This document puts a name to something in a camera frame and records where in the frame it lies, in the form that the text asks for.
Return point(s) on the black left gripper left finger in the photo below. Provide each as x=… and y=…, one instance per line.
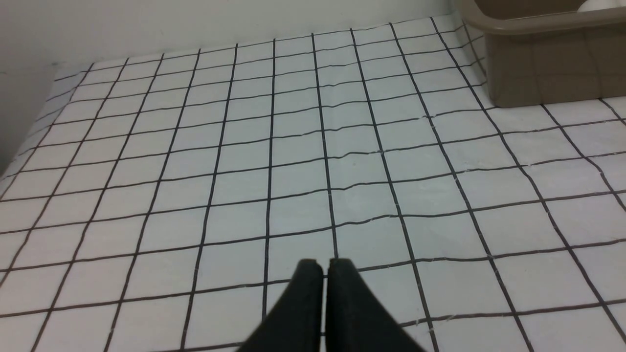
x=294, y=323

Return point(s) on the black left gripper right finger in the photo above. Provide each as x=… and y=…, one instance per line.
x=355, y=320

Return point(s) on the white ball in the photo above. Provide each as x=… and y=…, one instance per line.
x=595, y=5

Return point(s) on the white grid tablecloth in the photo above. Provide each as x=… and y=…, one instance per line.
x=161, y=202

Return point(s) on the olive plastic bin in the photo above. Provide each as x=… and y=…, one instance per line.
x=531, y=52

